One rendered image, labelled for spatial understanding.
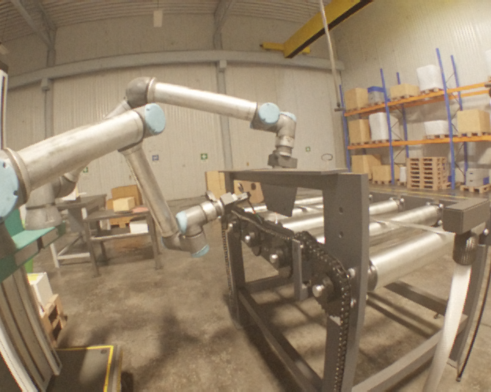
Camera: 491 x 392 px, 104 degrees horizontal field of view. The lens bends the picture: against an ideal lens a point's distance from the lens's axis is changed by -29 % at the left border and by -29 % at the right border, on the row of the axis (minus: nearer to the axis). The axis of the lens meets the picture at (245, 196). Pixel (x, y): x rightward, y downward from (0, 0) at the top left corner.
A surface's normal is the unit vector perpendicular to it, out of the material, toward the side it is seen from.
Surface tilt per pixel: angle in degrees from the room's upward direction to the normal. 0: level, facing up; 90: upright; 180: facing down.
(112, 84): 90
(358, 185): 90
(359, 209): 90
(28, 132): 90
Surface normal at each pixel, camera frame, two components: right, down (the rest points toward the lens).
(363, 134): 0.31, 0.09
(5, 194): 0.85, 0.01
